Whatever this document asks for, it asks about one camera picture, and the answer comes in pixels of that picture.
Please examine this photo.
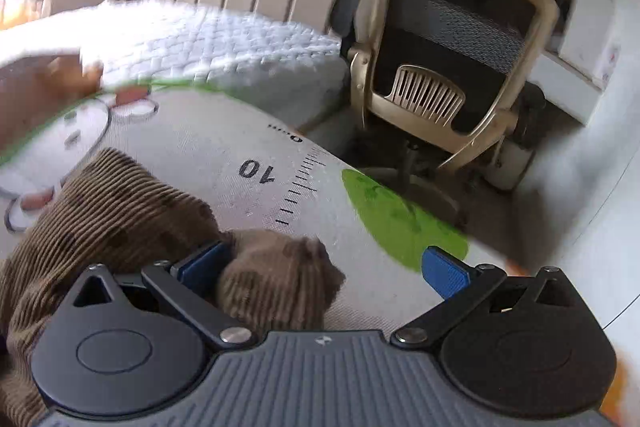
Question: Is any white trash bin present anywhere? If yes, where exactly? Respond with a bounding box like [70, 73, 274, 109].
[484, 138, 534, 194]

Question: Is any pale peach object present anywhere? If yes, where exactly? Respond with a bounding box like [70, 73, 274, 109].
[0, 0, 53, 29]

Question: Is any white desk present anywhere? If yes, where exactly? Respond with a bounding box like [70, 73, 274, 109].
[529, 51, 602, 126]

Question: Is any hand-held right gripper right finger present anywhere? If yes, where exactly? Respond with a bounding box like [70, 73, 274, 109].
[391, 246, 577, 351]

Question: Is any white quilted bed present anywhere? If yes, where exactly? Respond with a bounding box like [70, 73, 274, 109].
[0, 0, 352, 120]

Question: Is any white box on desk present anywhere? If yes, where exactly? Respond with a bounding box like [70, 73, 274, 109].
[556, 0, 622, 84]

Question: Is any brown cardboard box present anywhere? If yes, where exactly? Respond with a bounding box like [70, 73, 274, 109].
[0, 53, 104, 144]

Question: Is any cartoon printed play mat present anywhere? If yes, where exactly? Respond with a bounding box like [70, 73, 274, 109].
[0, 77, 633, 413]

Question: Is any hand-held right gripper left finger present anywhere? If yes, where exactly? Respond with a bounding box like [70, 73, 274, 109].
[72, 241, 254, 351]

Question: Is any beige mesh office chair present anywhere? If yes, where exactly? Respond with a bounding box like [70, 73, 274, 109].
[329, 0, 562, 230]

